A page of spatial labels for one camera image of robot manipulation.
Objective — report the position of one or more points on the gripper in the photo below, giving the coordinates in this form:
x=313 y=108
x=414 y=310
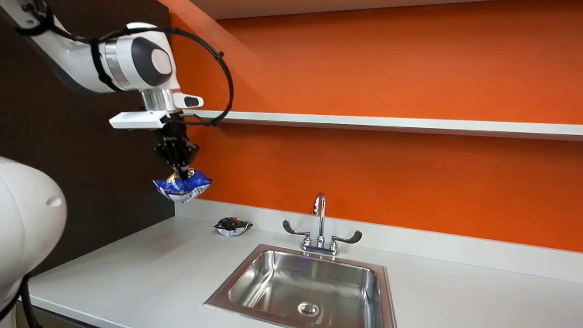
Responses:
x=174 y=134

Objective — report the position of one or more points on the blue snack bag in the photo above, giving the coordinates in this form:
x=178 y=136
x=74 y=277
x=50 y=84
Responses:
x=184 y=187

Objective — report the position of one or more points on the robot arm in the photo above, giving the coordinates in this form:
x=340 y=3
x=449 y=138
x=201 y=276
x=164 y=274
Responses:
x=73 y=59

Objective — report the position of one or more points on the black snack bag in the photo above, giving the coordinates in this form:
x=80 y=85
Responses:
x=232 y=226

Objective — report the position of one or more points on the tap lever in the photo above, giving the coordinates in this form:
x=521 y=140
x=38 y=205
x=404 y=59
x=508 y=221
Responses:
x=348 y=238
x=294 y=230

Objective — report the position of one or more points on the chrome tap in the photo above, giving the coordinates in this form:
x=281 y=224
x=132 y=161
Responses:
x=320 y=223

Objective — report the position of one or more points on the steel sink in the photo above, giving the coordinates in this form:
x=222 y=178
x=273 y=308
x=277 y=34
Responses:
x=300 y=287

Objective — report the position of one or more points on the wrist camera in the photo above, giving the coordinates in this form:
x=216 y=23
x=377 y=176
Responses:
x=136 y=120

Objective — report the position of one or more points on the white wall shelf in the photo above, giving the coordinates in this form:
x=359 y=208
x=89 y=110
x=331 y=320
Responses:
x=387 y=122

